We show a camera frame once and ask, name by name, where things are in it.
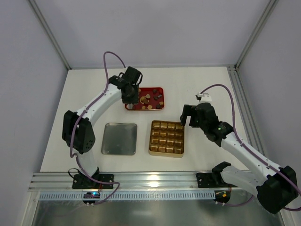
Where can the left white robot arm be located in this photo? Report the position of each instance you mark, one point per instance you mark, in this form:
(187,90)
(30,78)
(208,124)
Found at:
(78,126)

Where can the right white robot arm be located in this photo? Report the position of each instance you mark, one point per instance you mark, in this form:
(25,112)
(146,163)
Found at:
(273,186)

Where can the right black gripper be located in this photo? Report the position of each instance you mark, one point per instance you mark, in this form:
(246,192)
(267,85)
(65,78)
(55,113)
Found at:
(191,116)

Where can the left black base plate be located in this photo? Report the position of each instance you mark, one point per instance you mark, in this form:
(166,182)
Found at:
(81,181)

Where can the aluminium mounting rail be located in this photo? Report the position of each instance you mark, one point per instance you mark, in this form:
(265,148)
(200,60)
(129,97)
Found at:
(128,180)

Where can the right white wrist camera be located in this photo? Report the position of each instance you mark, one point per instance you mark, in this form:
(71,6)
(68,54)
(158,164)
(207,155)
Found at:
(203,98)

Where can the right aluminium frame post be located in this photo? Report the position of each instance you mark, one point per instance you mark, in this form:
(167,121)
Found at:
(268,10)

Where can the left aluminium frame post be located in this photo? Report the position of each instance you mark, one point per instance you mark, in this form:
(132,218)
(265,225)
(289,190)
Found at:
(41,19)

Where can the white slotted cable duct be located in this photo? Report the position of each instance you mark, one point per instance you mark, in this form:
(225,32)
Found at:
(123,195)

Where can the silver tin lid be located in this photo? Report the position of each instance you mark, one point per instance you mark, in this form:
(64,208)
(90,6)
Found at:
(119,139)

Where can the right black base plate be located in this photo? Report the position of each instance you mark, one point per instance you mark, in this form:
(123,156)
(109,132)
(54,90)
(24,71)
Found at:
(205,180)

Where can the aluminium frame post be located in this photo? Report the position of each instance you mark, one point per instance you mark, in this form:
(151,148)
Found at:
(41,19)
(268,10)

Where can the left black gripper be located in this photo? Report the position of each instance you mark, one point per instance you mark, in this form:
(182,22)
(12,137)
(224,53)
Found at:
(131,100)

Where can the gold chocolate box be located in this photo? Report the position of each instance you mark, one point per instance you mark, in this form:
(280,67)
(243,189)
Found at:
(166,139)

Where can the red chocolate tray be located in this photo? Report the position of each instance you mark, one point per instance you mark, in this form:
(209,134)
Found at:
(149,96)

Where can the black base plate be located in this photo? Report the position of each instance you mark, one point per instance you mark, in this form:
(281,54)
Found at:
(81,181)
(205,180)

